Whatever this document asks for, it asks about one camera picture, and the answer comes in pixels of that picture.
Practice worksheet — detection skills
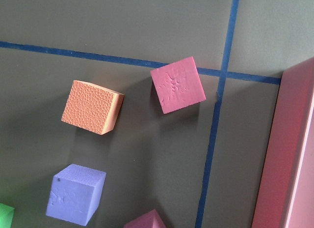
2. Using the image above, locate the green block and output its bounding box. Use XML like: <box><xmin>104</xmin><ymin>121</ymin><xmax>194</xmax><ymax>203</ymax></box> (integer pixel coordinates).
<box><xmin>0</xmin><ymin>203</ymin><xmax>15</xmax><ymax>228</ymax></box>

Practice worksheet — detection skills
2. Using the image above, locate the red block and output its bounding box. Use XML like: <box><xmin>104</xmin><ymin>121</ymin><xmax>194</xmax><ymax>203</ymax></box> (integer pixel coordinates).
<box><xmin>150</xmin><ymin>57</ymin><xmax>206</xmax><ymax>114</ymax></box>

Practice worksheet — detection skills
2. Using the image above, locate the orange block right side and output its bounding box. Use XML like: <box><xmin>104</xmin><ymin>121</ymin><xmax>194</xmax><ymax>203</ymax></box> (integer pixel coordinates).
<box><xmin>61</xmin><ymin>80</ymin><xmax>125</xmax><ymax>135</ymax></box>

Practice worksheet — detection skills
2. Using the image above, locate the magenta block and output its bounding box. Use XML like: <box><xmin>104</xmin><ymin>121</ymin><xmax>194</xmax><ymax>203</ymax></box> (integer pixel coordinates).
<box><xmin>123</xmin><ymin>209</ymin><xmax>166</xmax><ymax>228</ymax></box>

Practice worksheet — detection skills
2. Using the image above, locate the purple block right side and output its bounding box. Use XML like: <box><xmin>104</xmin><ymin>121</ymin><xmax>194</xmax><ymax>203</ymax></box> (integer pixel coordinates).
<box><xmin>46</xmin><ymin>164</ymin><xmax>106</xmax><ymax>226</ymax></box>

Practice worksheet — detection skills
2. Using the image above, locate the red plastic bin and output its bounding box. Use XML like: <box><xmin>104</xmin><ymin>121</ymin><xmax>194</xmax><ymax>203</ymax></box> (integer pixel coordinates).
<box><xmin>252</xmin><ymin>58</ymin><xmax>314</xmax><ymax>228</ymax></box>

